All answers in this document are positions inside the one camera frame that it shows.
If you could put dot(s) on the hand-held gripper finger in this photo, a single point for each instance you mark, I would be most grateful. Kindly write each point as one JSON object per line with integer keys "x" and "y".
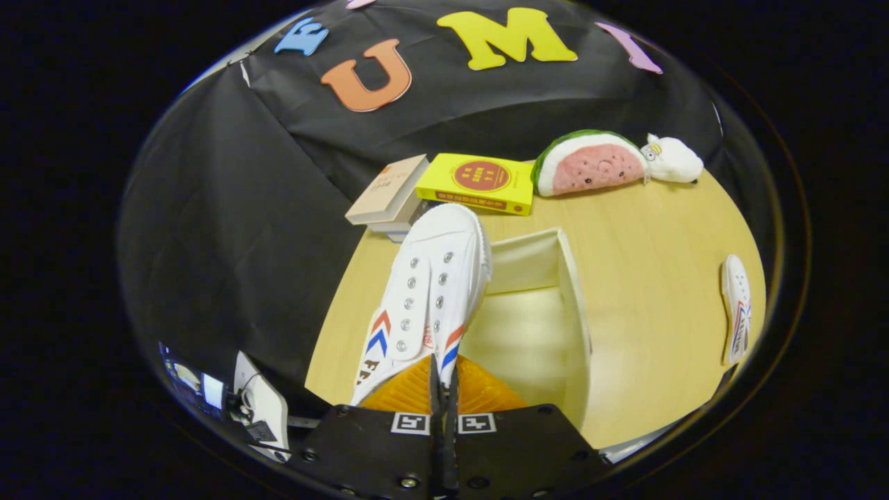
{"x": 451, "y": 444}
{"x": 436, "y": 444}

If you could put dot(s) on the beige storage box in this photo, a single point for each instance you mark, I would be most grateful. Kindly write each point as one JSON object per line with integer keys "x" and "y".
{"x": 528, "y": 333}

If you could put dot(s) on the white canvas shoe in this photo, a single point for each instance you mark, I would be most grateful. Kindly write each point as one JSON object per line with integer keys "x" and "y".
{"x": 430, "y": 278}
{"x": 736, "y": 305}

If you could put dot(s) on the grey book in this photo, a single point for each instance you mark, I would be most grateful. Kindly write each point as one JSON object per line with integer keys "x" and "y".
{"x": 397, "y": 226}

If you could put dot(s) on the computer screen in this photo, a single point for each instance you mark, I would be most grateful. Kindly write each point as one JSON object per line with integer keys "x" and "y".
{"x": 187, "y": 378}

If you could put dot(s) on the beige book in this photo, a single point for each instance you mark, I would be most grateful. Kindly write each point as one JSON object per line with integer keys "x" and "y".
{"x": 389, "y": 189}

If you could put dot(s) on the yellow book with red circle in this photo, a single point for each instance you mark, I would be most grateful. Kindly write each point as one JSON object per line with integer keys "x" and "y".
{"x": 479, "y": 179}

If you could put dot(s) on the watermelon slice plush toy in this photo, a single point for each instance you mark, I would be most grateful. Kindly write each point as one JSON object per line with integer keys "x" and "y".
{"x": 594, "y": 167}

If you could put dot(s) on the black backdrop cloth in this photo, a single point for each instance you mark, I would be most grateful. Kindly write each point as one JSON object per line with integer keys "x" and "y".
{"x": 229, "y": 208}

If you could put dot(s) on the white plush toy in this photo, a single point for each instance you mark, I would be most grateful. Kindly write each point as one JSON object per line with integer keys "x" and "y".
{"x": 674, "y": 161}

